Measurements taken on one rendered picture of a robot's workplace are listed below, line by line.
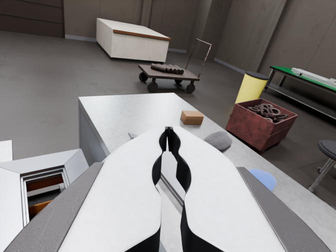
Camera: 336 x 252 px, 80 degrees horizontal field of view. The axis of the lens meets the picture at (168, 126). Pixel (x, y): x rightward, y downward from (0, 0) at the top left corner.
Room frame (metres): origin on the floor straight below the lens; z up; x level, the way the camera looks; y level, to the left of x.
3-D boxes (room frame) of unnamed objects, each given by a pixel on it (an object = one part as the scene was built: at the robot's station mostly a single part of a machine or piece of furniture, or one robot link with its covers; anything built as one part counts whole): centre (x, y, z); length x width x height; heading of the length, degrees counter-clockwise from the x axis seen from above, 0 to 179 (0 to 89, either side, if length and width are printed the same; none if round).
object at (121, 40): (6.96, 1.84, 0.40); 2.20 x 1.74 x 0.81; 34
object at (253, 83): (4.37, -1.56, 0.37); 0.48 x 0.47 x 0.75; 33
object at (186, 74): (4.48, 0.21, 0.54); 1.32 x 0.77 x 1.09; 123
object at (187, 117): (0.93, -0.11, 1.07); 0.10 x 0.06 x 0.05; 115
